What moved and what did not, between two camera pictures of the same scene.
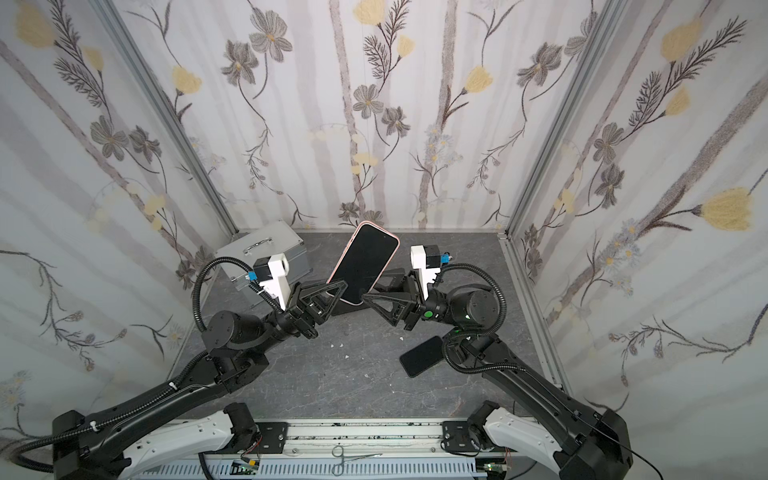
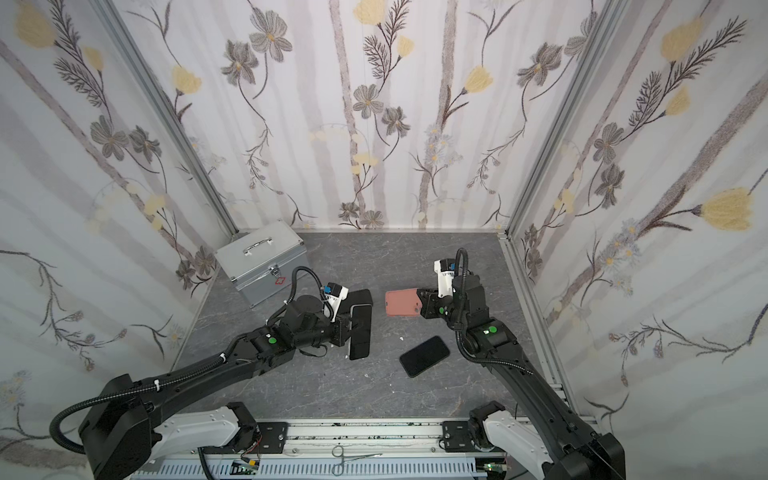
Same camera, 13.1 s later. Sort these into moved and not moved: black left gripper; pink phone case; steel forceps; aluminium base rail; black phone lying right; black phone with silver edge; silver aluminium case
Moved: black left gripper; black phone with silver edge; pink phone case
Not moved: silver aluminium case; steel forceps; aluminium base rail; black phone lying right
